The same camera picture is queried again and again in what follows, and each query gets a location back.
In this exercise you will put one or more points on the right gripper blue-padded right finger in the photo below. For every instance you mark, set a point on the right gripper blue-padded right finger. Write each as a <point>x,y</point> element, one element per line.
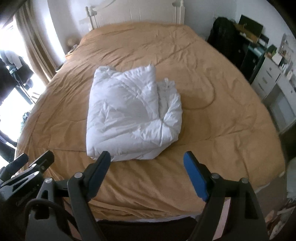
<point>244,220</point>

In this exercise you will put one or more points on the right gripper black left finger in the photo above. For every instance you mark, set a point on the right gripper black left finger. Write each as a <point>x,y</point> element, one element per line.
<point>61,205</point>

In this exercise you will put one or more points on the dark clothes on rack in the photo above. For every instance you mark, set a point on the dark clothes on rack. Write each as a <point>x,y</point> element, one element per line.
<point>15,73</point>

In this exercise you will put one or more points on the white drawer cabinet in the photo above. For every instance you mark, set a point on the white drawer cabinet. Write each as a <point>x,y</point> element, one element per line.
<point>277,94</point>

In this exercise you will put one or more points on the small bedside lamp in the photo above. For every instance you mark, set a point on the small bedside lamp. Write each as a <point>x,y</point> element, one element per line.
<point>72,43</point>

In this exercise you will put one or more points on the beige window curtain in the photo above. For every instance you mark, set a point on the beige window curtain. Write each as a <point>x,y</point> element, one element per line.
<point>37,52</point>

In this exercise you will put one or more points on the black bag on shelf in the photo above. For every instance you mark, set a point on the black bag on shelf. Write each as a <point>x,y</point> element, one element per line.
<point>225,38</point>

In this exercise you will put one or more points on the white bed headboard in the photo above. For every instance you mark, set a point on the white bed headboard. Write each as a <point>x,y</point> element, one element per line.
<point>115,12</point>

